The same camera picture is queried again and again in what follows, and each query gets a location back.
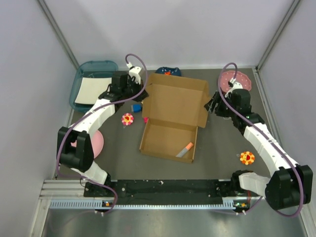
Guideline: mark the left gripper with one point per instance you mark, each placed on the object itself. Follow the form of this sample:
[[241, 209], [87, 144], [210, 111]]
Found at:
[[139, 87]]

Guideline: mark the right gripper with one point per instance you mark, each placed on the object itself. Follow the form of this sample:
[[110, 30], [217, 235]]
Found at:
[[211, 105]]

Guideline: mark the brown cardboard box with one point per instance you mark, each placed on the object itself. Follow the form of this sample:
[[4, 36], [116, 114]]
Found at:
[[175, 111]]

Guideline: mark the orange grey marker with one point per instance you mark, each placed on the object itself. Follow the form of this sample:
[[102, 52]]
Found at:
[[184, 150]]

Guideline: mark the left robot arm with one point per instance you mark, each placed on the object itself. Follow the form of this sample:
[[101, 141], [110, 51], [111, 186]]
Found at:
[[107, 104]]

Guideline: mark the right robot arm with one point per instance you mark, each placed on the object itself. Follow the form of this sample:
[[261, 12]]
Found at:
[[289, 183]]

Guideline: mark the blue small eraser block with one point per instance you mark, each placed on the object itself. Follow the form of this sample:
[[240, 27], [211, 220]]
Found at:
[[136, 108]]

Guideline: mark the pink dotted plate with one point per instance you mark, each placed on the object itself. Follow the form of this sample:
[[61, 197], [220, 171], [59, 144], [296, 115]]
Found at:
[[242, 78]]

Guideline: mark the pink flower charm left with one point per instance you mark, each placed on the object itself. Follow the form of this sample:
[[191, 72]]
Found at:
[[127, 119]]

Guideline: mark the teal plastic bin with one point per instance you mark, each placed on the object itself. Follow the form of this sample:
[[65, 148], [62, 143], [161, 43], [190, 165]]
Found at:
[[90, 69]]

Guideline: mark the yellow pink marker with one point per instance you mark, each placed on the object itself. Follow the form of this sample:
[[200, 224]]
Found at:
[[144, 118]]

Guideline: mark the white paper sheet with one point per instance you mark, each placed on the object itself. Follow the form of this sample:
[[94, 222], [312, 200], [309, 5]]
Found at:
[[90, 89]]

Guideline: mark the dark blue fish dish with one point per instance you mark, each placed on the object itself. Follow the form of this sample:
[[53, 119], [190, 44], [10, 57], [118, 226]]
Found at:
[[169, 71]]

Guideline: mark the plain pink plate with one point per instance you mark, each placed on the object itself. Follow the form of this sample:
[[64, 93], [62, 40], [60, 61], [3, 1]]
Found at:
[[97, 144]]

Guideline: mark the orange yellow flower charm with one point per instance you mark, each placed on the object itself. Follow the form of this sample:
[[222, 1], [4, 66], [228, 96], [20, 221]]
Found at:
[[246, 158]]

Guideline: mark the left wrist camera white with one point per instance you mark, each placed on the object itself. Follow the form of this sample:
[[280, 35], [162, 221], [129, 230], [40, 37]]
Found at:
[[135, 72]]

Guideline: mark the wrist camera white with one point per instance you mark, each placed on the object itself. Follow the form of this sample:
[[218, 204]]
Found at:
[[135, 72], [233, 84]]

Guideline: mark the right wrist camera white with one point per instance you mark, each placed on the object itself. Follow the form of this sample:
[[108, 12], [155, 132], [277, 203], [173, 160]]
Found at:
[[233, 84]]

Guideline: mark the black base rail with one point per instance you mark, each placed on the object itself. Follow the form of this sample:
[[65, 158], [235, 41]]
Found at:
[[173, 192]]

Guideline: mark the aluminium frame profile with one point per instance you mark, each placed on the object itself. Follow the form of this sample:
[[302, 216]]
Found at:
[[75, 194]]

